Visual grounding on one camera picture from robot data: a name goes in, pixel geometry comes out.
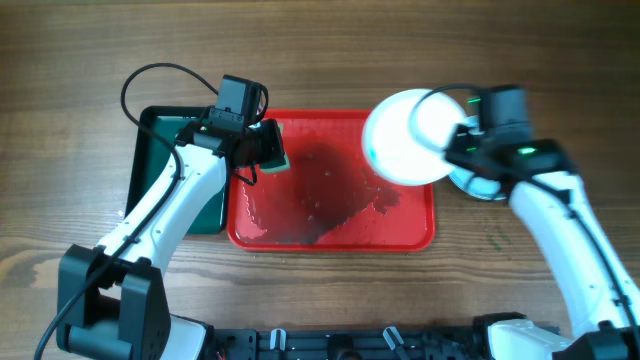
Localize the white plate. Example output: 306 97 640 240
361 89 467 186

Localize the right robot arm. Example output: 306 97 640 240
444 85 639 359

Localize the dark green tray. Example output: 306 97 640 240
125 106 229 235

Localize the pale blue plate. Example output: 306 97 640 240
448 115 506 202

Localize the green yellow scrub sponge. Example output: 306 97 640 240
260 122 290 174

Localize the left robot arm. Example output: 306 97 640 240
34 75 285 360

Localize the red plastic tray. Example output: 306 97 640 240
227 109 436 252

